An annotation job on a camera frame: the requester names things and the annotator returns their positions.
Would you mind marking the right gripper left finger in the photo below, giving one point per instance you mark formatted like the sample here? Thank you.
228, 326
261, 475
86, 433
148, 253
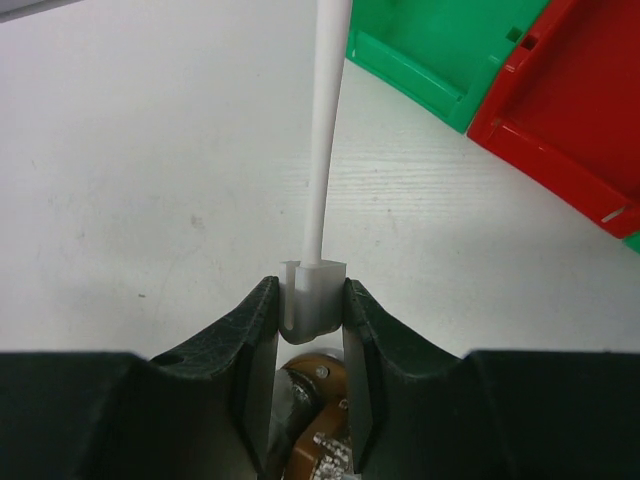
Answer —
200, 410

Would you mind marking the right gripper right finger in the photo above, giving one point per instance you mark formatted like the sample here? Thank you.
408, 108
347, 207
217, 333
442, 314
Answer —
419, 412

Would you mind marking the grey glass cup with holder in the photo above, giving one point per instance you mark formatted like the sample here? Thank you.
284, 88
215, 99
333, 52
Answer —
295, 403

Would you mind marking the clear acrylic toothbrush rack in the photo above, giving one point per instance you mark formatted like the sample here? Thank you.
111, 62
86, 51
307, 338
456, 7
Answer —
335, 460

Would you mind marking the white toothbrush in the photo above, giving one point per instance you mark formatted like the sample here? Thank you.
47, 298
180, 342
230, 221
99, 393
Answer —
311, 289

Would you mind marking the brown oval wooden tray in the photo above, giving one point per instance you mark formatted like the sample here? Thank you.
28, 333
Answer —
327, 371

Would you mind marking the green bin with cups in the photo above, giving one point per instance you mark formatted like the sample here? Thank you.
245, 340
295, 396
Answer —
633, 242

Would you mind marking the red bin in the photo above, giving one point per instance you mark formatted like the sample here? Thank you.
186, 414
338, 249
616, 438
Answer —
564, 109

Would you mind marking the green bin with toothbrushes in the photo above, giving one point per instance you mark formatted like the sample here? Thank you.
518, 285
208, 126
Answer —
443, 54

